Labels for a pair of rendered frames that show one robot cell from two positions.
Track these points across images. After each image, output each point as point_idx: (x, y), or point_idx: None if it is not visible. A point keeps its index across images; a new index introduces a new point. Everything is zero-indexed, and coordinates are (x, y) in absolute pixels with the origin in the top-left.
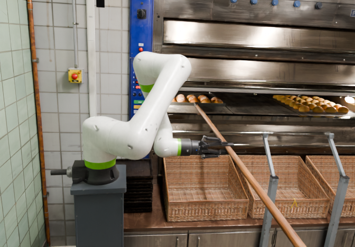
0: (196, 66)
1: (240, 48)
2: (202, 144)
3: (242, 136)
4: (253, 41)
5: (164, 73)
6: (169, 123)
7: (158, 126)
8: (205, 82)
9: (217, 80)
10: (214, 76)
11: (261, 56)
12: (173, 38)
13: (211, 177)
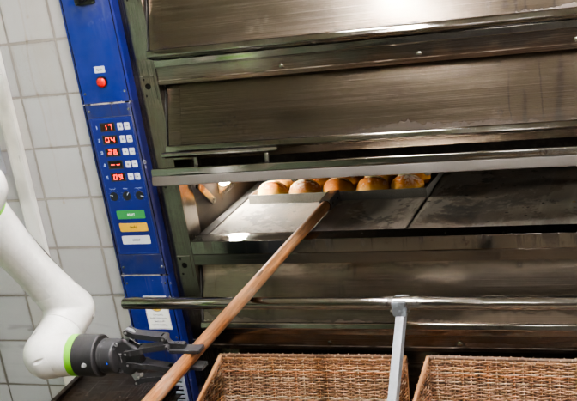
0: (254, 105)
1: (361, 39)
2: (124, 349)
3: None
4: (394, 13)
5: None
6: (71, 294)
7: None
8: (265, 152)
9: (310, 141)
10: (306, 128)
11: (434, 51)
12: (173, 41)
13: None
